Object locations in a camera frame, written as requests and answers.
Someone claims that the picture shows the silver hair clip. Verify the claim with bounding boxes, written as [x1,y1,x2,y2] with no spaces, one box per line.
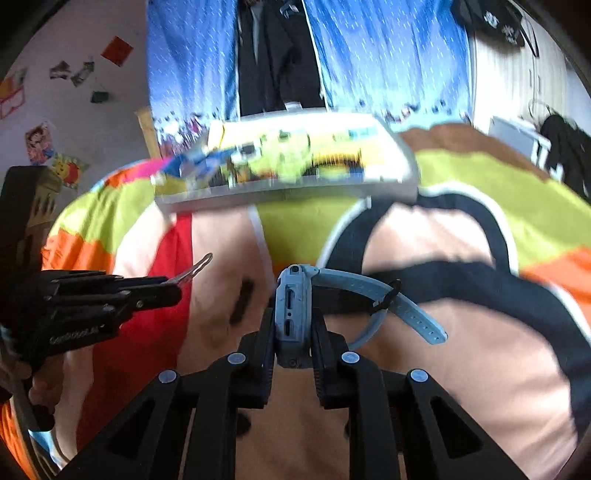
[166,252,213,288]

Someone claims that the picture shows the grey blue wrist watch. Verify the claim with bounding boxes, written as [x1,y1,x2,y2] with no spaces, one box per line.
[274,264,448,369]

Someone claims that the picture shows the person's left hand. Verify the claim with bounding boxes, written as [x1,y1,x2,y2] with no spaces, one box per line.
[1,355,64,415]

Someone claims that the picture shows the black hair clip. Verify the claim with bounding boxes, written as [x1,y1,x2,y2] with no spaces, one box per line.
[229,278,254,326]

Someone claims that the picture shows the light wooden cabinet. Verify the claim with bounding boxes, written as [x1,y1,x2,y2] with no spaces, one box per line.
[135,107,161,158]

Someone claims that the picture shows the colourful cartoon bed cover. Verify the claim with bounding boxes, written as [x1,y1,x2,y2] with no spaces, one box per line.
[42,124,590,479]

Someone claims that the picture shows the white tray with frog picture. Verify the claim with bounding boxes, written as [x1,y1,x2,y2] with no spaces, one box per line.
[152,109,420,214]

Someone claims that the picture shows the dark hanging clothes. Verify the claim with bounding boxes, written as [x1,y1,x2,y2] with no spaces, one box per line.
[238,1,325,116]

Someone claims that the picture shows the white storage box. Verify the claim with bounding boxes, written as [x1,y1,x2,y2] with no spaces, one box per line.
[489,116,552,170]

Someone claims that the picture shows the black clothes pile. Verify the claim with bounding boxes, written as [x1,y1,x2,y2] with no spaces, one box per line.
[540,114,591,203]

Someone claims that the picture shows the white wooden wardrobe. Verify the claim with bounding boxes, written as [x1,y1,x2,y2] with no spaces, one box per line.
[471,13,567,133]

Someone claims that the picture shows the blue dotted wardrobe curtain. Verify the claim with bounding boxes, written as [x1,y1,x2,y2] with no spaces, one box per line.
[146,1,474,155]

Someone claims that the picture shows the yellow bear wall sticker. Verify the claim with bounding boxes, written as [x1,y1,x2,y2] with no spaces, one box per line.
[50,153,89,190]

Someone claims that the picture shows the cartoon character wall poster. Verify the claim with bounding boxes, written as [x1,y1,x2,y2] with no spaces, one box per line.
[25,122,55,165]

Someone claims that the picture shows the red diamond wall paper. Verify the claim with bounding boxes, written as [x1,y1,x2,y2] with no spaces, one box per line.
[101,36,133,67]

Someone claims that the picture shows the black drawstring bag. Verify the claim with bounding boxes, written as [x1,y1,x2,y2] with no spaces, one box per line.
[451,0,540,58]

